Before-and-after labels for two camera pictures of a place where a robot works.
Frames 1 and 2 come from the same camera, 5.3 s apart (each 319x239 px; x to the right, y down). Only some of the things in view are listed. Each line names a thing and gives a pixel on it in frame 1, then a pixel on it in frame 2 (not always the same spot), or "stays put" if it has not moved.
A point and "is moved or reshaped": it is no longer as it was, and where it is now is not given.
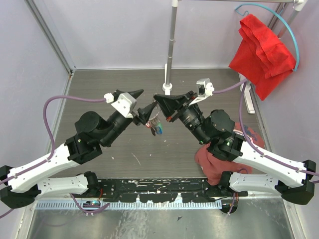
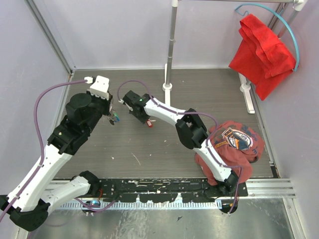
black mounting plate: [162, 189] stays put
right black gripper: [169, 104] -> [142, 120]
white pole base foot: [167, 87] stays put
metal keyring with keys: [155, 124] is moved or reshaped
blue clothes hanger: [243, 5] stays put
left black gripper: [145, 114] -> [106, 101]
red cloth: [261, 57] stays put
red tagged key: [148, 124] stays put
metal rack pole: [172, 40] stays put
